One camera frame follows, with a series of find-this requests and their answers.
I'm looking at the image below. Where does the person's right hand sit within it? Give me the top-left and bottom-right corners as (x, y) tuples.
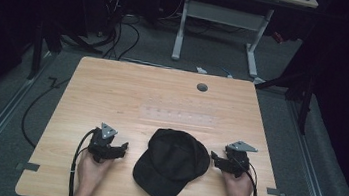
(218, 166), (257, 196)

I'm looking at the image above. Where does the white-legged wooden desk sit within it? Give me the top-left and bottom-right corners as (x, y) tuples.
(169, 0), (320, 86)

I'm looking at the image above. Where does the black metal stand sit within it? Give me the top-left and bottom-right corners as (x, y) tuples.
(26, 19), (67, 85)
(248, 66), (318, 137)

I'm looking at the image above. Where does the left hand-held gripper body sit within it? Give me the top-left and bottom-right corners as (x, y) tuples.
(85, 120), (121, 166)

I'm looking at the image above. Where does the blue plug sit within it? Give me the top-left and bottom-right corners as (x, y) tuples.
(220, 67), (235, 80)

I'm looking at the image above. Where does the grey tape piece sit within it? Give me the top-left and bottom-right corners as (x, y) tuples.
(265, 186), (289, 196)
(14, 160), (41, 174)

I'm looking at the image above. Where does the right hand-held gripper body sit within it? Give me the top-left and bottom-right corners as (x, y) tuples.
(220, 139), (261, 181)

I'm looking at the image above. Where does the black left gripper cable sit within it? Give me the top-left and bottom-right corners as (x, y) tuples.
(66, 125), (98, 196)

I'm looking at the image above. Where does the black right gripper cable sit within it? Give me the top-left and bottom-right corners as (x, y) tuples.
(230, 155), (264, 196)

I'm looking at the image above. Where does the person's left hand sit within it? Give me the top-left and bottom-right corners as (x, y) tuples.
(73, 148), (115, 196)

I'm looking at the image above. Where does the white plug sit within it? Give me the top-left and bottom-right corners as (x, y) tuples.
(195, 65), (208, 76)

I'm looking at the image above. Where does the grey table cable grommet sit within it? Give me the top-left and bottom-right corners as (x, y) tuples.
(195, 82), (209, 94)

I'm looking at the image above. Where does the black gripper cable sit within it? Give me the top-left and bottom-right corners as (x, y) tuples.
(230, 155), (264, 196)
(66, 125), (98, 196)

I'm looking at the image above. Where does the red object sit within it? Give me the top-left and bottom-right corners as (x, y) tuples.
(270, 30), (286, 46)

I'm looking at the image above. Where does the black floor cable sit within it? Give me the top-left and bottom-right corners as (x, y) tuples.
(17, 73), (72, 153)

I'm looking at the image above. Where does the black baseball cap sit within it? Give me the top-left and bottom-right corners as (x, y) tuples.
(129, 124), (215, 196)

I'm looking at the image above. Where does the bundle of black cables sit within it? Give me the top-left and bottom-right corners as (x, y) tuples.
(98, 0), (146, 64)

